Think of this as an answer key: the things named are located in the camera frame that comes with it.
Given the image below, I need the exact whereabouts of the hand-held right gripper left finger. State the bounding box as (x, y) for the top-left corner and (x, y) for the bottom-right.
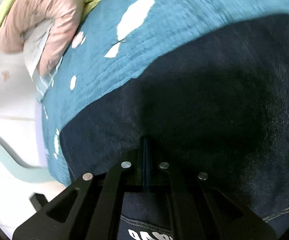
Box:
(12, 137), (147, 240)

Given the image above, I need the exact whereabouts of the teal printed blanket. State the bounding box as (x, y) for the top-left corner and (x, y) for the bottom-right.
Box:
(36, 0), (289, 188)

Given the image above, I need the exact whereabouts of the small black object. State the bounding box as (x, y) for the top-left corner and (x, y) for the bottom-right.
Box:
(29, 193), (49, 212)

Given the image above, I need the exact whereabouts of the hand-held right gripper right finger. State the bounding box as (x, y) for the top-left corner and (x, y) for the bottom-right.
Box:
(146, 138), (277, 240)

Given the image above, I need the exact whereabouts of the pink garment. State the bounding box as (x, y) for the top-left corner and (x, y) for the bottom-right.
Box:
(0, 0), (85, 77)

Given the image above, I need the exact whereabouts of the dark blue denim garment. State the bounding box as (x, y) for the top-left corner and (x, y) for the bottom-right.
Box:
(60, 14), (289, 240)

